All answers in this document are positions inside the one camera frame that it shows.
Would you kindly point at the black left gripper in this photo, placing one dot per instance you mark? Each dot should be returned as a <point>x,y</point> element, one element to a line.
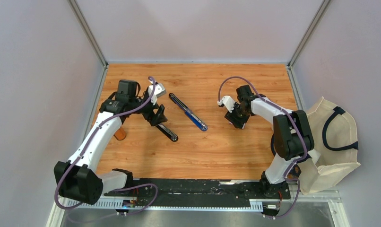
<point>155,119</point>

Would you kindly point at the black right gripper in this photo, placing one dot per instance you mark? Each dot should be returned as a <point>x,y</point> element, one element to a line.
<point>238,123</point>

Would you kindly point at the black stapler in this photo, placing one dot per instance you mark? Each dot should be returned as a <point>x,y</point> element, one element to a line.
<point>167,132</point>

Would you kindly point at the blue stapler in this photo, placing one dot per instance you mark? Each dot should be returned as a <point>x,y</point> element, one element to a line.
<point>188,112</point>

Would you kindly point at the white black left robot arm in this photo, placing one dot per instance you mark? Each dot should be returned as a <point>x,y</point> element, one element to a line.
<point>76,178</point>

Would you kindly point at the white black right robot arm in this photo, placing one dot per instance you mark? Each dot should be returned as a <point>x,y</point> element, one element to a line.
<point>292,135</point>

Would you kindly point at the orange round object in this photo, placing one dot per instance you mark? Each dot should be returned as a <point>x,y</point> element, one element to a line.
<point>120,134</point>

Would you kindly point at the beige tote bag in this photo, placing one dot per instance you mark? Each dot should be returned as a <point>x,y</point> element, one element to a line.
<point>335,150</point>

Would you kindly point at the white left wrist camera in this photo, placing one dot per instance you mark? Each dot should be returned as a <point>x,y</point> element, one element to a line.
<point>156,91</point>

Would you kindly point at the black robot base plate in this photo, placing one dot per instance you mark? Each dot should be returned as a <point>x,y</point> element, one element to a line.
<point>238,187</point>

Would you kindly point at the aluminium frame rail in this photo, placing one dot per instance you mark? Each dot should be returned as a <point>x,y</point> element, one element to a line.
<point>186,201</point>

